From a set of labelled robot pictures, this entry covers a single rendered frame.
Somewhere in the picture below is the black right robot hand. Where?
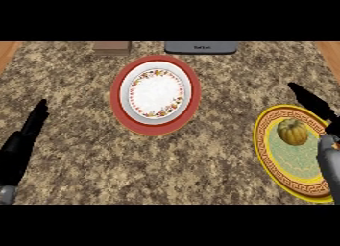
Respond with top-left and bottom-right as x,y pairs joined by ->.
286,82 -> 340,149

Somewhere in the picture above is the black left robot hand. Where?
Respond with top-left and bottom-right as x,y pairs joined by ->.
0,98 -> 52,189

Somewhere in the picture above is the yellow-green squash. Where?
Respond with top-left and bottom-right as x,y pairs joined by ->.
277,118 -> 311,147

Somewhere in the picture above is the yellow patterned plate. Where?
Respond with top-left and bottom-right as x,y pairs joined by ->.
252,104 -> 340,204

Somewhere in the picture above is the red-rimmed white floral plate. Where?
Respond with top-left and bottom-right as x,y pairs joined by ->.
109,54 -> 203,136

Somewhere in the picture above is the grey appliance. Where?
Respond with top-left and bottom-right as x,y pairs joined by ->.
164,41 -> 240,56

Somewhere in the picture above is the brown wooden block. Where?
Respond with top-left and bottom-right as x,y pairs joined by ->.
93,41 -> 133,57

